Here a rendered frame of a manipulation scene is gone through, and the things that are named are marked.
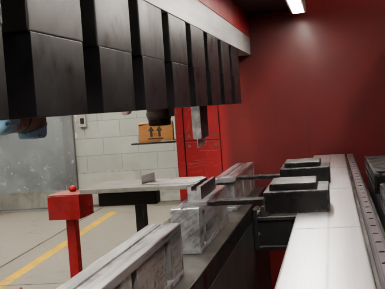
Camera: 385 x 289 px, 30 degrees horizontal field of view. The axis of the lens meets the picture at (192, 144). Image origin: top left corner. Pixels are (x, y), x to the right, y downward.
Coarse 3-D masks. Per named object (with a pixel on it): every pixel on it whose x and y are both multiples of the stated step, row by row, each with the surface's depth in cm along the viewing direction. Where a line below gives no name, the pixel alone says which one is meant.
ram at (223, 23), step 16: (144, 0) 109; (160, 0) 119; (176, 0) 132; (192, 0) 148; (208, 0) 167; (224, 0) 194; (176, 16) 131; (192, 16) 147; (208, 16) 166; (224, 16) 192; (240, 16) 228; (208, 32) 165; (224, 32) 190; (240, 32) 225; (240, 48) 223
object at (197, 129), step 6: (192, 108) 165; (198, 108) 165; (204, 108) 171; (192, 114) 165; (198, 114) 165; (204, 114) 170; (192, 120) 165; (198, 120) 165; (204, 120) 170; (192, 126) 165; (198, 126) 165; (204, 126) 169; (192, 132) 165; (198, 132) 165; (204, 132) 169; (198, 138) 165; (204, 138) 173; (198, 144) 166; (204, 144) 173
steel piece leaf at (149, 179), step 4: (152, 172) 176; (144, 176) 170; (148, 176) 173; (152, 176) 175; (144, 180) 170; (148, 180) 173; (152, 180) 175; (156, 180) 176; (160, 180) 175; (164, 180) 174; (168, 180) 173; (172, 180) 173; (176, 180) 172; (180, 180) 171; (184, 180) 171; (144, 184) 168; (148, 184) 168; (152, 184) 168; (156, 184) 168; (160, 184) 167
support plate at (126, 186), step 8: (96, 184) 178; (104, 184) 177; (112, 184) 175; (120, 184) 174; (128, 184) 173; (136, 184) 171; (168, 184) 166; (176, 184) 165; (184, 184) 164; (80, 192) 167; (88, 192) 167; (96, 192) 166; (104, 192) 166; (112, 192) 166; (120, 192) 165
